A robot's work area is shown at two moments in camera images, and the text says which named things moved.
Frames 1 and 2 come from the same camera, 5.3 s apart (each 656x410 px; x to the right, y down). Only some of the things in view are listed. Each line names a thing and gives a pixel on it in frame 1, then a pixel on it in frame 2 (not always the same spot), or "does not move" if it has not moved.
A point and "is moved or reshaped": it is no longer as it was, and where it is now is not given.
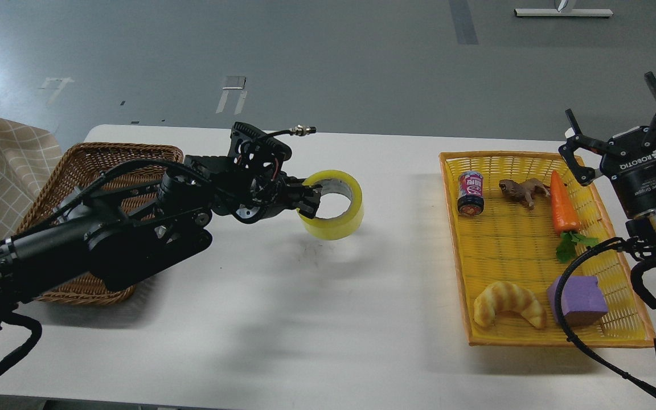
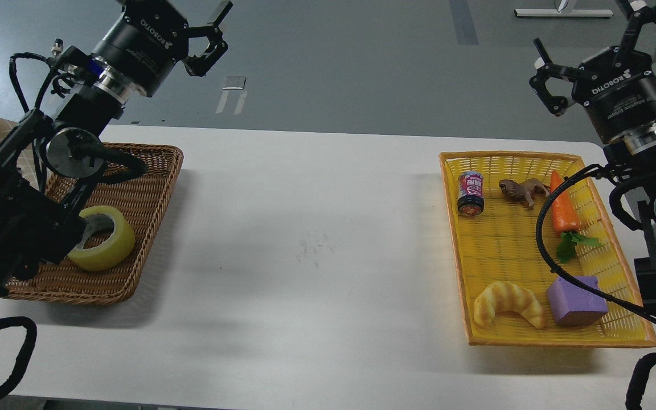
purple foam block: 583,302 does not move
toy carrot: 566,221 does not move
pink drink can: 470,199 does not move
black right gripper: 644,164 → 617,86
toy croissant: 506,296 does not move
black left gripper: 269,192 → 142,46
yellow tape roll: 334,181 is moved or reshaped
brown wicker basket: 79,164 does not move
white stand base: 586,12 does not move
